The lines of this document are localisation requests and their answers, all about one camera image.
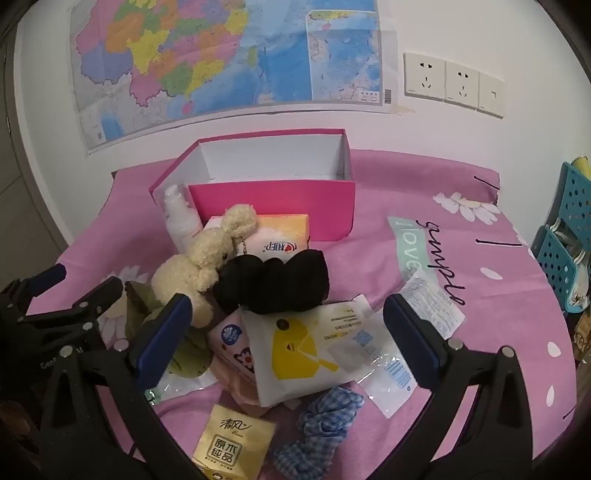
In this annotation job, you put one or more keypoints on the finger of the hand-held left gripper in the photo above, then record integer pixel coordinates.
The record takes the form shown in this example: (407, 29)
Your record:
(99, 295)
(48, 276)

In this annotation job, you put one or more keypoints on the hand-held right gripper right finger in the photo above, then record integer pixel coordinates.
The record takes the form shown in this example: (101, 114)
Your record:
(415, 345)

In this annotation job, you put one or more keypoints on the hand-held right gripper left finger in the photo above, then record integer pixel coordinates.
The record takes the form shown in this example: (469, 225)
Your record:
(162, 336)

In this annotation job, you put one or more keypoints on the green plush toy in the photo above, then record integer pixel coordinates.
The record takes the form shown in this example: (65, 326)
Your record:
(187, 355)

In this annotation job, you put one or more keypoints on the clear plastic packet blue print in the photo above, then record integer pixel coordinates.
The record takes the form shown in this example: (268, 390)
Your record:
(383, 369)

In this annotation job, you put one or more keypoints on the pink flower print tissue pack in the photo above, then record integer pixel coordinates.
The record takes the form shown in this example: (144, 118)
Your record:
(231, 346)

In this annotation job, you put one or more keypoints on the cream plush bunny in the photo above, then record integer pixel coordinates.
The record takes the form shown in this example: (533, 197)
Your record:
(212, 249)

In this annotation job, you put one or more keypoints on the white wipes pack yellow duck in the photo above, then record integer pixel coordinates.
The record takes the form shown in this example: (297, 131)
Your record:
(300, 355)

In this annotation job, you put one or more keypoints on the blue gingham scrunchie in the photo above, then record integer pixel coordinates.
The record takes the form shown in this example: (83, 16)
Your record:
(318, 424)

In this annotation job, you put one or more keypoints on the black scrunchie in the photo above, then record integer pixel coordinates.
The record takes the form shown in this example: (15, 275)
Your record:
(277, 282)

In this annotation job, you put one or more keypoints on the pink cardboard box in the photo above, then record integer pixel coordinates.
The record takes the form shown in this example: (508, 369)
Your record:
(277, 207)

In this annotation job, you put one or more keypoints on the white plastic packet green print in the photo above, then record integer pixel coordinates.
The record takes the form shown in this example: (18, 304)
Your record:
(184, 384)

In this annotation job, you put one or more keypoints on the pink floral bed sheet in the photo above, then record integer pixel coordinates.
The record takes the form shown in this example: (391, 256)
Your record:
(489, 323)

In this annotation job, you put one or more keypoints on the pale pink packet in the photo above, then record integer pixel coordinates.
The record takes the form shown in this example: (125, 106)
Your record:
(238, 391)

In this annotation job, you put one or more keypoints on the grey cabinet door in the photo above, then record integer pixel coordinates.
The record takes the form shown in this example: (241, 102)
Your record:
(27, 184)

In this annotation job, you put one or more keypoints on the white plastic wrapped roll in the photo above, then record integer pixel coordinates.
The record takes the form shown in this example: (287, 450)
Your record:
(181, 226)

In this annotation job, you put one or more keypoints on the yellow pocket tissue pack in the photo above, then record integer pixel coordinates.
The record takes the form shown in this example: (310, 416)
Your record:
(231, 443)

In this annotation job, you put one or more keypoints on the orange and white tissue pack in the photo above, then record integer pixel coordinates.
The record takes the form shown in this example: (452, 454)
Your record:
(281, 235)

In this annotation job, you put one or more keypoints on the blue perforated plastic basket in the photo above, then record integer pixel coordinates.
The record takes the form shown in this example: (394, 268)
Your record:
(575, 198)
(556, 263)

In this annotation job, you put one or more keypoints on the yellow object in basket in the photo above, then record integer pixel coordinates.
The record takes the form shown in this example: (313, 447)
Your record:
(582, 167)

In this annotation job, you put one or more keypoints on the white wall switch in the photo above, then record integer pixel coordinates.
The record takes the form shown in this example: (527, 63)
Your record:
(491, 94)

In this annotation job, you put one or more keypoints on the colourful wall map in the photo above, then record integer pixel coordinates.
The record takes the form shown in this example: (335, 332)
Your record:
(207, 55)

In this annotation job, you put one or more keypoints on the white wall socket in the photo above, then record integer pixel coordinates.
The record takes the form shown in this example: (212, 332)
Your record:
(461, 85)
(425, 76)

